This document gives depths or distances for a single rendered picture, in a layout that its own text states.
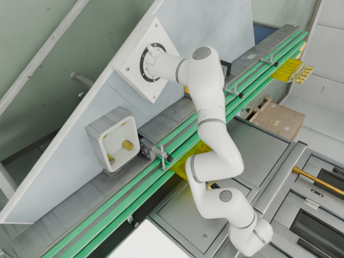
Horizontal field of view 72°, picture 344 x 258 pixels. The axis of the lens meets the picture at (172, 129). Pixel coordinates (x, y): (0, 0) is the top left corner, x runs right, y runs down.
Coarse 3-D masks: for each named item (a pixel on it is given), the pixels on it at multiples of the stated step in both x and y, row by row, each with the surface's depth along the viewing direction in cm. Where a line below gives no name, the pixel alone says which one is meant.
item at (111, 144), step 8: (128, 120) 98; (112, 128) 89; (120, 128) 103; (128, 128) 102; (136, 128) 100; (112, 136) 101; (120, 136) 105; (128, 136) 106; (136, 136) 102; (104, 144) 100; (112, 144) 103; (120, 144) 108; (136, 144) 106; (104, 152) 91; (112, 152) 106; (120, 152) 107; (128, 152) 108; (136, 152) 108; (120, 160) 104; (128, 160) 106; (112, 168) 101
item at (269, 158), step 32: (256, 128) 158; (256, 160) 138; (288, 160) 133; (320, 160) 137; (160, 192) 125; (288, 192) 125; (320, 192) 122; (128, 224) 112; (288, 224) 110; (320, 224) 110; (96, 256) 102; (224, 256) 97; (256, 256) 101; (288, 256) 101; (320, 256) 98
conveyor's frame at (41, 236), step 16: (288, 32) 194; (256, 48) 175; (272, 48) 174; (240, 64) 158; (176, 112) 123; (192, 112) 123; (144, 128) 115; (160, 128) 114; (144, 160) 112; (96, 176) 107; (112, 176) 106; (128, 176) 106; (80, 192) 101; (96, 192) 100; (112, 192) 101; (64, 208) 95; (80, 208) 95; (96, 208) 97; (48, 224) 91; (64, 224) 91; (16, 240) 87; (32, 240) 87; (48, 240) 86; (32, 256) 82
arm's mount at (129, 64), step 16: (144, 32) 87; (160, 32) 92; (128, 48) 87; (144, 48) 89; (112, 64) 87; (128, 64) 86; (128, 80) 91; (144, 80) 95; (160, 80) 102; (144, 96) 101
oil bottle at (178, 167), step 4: (180, 160) 116; (176, 164) 114; (180, 164) 114; (184, 164) 114; (172, 168) 117; (176, 168) 114; (180, 168) 112; (184, 168) 112; (176, 172) 116; (180, 172) 113; (184, 172) 111; (184, 176) 112
